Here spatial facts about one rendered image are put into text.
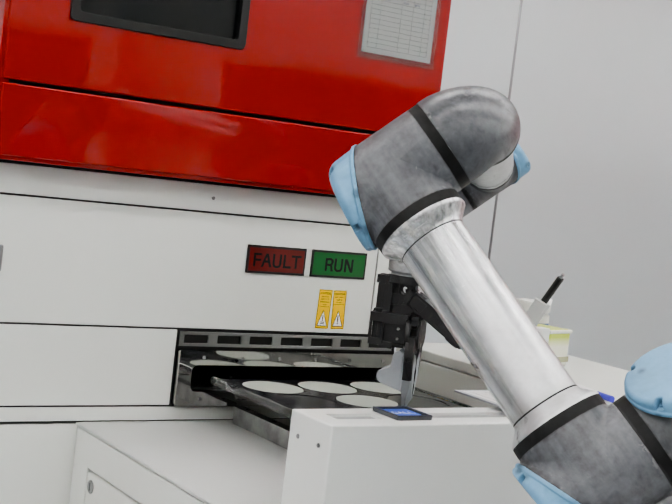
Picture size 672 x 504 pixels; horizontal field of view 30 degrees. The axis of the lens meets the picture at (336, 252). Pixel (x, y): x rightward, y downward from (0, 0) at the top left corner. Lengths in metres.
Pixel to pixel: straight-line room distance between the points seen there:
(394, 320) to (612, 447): 0.69
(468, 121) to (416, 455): 0.43
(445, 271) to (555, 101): 3.16
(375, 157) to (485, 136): 0.13
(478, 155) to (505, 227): 2.97
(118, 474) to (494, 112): 0.80
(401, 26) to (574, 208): 2.52
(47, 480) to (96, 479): 0.11
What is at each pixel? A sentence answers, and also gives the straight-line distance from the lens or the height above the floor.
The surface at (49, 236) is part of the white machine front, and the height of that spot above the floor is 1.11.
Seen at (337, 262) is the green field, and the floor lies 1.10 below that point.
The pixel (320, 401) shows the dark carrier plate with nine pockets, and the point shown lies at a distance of 2.00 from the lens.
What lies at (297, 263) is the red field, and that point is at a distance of 2.19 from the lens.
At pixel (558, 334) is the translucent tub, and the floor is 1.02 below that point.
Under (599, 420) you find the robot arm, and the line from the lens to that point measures 1.40.
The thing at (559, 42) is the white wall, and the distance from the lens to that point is 4.58.
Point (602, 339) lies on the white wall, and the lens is 4.86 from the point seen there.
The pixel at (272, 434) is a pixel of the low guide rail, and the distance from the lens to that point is 2.04.
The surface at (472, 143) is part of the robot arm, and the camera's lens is 1.48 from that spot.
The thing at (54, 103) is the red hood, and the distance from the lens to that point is 1.92.
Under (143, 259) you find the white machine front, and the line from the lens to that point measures 2.05.
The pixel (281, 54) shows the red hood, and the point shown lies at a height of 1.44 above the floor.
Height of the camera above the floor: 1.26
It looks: 4 degrees down
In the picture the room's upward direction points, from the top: 7 degrees clockwise
